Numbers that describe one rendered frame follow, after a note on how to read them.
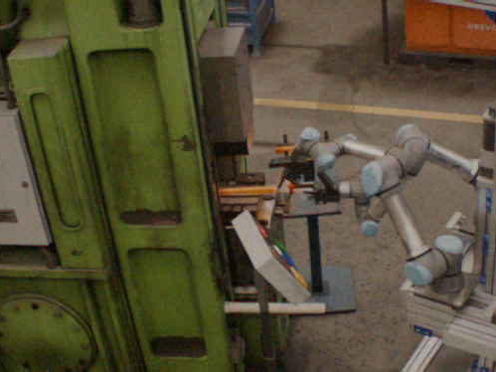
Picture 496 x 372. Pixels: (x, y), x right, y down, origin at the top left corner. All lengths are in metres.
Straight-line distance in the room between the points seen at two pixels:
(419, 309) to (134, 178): 1.33
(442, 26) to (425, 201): 2.07
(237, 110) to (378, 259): 1.86
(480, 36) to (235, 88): 3.98
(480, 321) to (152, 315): 1.50
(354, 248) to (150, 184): 1.95
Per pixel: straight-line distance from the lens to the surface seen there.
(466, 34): 7.28
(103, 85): 3.46
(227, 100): 3.60
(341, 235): 5.38
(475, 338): 3.62
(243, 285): 4.21
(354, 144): 3.77
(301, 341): 4.67
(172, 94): 3.34
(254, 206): 3.96
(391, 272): 5.08
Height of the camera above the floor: 3.22
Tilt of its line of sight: 33 degrees down
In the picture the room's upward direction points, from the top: 7 degrees counter-clockwise
